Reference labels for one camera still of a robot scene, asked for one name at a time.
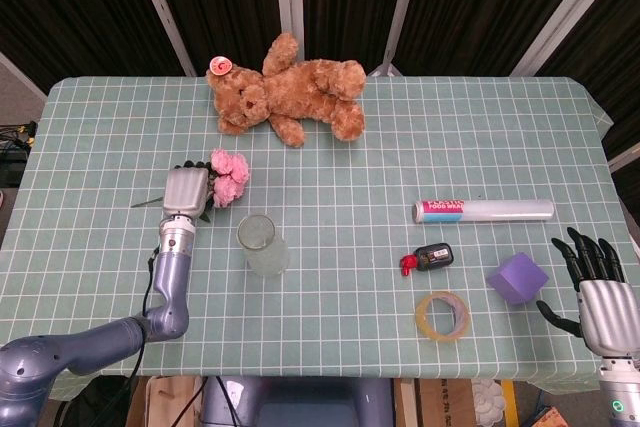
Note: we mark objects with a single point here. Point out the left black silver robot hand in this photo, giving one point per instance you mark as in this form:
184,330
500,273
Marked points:
186,192

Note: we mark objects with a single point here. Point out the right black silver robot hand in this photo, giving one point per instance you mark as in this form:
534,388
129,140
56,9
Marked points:
610,317

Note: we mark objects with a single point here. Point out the pink artificial flower bouquet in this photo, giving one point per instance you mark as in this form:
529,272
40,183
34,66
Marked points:
229,174

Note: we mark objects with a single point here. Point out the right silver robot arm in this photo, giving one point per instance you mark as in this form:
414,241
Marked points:
620,389

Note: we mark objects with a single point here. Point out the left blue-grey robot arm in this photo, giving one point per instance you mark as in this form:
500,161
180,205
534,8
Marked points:
170,277

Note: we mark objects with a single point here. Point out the clear glass cup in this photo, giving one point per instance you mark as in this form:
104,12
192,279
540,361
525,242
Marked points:
265,252

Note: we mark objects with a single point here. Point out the purple foam cube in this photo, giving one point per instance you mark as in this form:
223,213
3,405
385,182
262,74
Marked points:
517,279

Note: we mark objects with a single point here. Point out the brown plush teddy bear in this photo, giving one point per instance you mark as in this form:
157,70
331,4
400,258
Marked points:
300,92

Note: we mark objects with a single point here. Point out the plastic food wrap roll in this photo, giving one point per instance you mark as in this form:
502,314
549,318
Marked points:
490,210

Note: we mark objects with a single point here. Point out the green white-grid tablecloth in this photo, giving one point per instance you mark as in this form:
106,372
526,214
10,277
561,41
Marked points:
350,197

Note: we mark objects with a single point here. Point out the yellowish clear tape roll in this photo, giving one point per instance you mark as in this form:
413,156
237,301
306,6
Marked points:
425,319

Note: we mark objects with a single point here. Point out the black bottle with red cap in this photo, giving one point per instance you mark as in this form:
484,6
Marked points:
434,256

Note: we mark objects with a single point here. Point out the brown cardboard box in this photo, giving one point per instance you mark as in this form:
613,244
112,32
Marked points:
445,404

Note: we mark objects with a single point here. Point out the light wooden board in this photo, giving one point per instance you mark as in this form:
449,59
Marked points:
167,402

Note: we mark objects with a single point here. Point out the black bag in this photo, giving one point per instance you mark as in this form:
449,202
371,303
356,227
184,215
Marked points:
100,407

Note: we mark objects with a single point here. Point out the blue-grey robot torso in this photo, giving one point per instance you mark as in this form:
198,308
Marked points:
300,402

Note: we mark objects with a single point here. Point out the white frame bar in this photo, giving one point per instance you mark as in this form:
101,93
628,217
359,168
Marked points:
625,157

